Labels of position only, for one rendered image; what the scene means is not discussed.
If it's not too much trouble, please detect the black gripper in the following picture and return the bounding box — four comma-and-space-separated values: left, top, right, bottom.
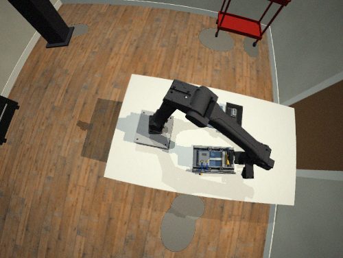
228, 151, 246, 165

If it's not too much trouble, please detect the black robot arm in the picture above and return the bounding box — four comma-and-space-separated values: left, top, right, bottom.
148, 79, 275, 179

